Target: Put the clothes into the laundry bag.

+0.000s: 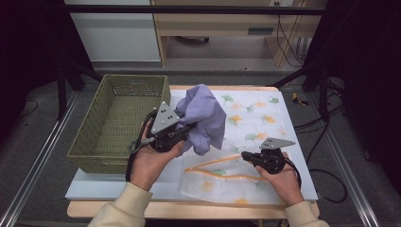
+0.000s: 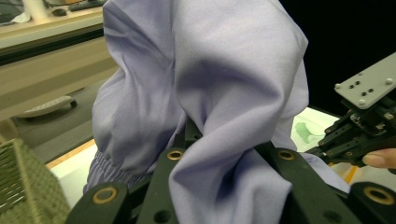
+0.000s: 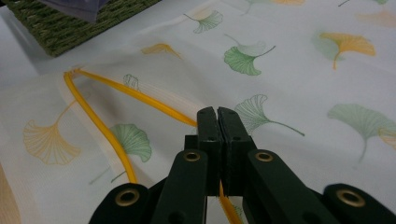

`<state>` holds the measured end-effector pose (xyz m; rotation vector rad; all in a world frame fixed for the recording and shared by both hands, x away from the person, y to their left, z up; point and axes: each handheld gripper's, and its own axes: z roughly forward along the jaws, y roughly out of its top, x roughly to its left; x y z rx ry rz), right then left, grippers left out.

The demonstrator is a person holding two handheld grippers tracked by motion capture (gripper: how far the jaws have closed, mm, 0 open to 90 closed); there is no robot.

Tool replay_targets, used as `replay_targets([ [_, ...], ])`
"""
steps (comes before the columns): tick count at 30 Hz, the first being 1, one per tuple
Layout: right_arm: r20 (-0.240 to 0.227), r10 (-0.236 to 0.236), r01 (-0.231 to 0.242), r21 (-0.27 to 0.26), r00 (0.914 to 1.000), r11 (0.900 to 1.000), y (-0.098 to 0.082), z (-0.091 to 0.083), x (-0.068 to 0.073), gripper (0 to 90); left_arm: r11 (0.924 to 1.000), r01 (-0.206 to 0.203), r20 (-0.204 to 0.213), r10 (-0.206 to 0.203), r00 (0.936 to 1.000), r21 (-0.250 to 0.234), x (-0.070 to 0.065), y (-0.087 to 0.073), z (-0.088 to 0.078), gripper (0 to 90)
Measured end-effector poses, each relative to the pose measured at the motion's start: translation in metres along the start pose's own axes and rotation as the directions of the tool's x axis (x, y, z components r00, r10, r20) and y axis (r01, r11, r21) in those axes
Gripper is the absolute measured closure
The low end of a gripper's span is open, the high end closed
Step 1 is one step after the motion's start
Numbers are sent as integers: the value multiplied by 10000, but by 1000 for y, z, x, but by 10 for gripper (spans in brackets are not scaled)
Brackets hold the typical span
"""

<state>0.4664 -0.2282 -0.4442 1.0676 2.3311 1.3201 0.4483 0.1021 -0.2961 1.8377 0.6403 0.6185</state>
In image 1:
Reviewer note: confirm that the person's right hand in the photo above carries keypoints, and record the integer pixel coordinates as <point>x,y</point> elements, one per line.
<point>285,184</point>

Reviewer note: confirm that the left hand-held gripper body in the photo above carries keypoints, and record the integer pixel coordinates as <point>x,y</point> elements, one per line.
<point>164,140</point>

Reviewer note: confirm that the white leaf-print laundry bag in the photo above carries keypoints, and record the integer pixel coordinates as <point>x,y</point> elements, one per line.
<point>252,123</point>

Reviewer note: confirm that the black metal stand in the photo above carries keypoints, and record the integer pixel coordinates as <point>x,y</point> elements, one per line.
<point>61,91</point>
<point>323,94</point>

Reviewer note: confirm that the black curtain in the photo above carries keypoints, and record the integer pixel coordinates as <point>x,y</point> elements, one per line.
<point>372,78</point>
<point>28,47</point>

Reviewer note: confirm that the purple cloth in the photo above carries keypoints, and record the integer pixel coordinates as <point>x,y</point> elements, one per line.
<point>205,113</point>

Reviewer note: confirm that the person's left hand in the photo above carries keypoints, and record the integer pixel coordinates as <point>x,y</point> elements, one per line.
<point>148,167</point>

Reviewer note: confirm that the green woven basket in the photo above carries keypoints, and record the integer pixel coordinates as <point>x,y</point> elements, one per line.
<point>94,157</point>

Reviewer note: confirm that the white board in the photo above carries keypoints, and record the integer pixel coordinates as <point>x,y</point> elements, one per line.
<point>94,189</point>

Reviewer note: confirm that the aluminium rail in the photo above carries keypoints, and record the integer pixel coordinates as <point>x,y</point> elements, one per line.
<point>353,176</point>
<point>38,157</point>

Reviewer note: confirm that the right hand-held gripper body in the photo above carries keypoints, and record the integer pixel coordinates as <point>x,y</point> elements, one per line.
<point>269,160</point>

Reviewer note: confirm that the black horizontal bar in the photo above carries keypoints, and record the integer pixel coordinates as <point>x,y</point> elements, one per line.
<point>189,9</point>

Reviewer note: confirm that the white cabinet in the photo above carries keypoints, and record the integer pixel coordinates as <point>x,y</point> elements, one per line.
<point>116,38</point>

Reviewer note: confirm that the yellow and black tool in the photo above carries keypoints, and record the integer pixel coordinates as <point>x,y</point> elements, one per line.
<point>298,100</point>

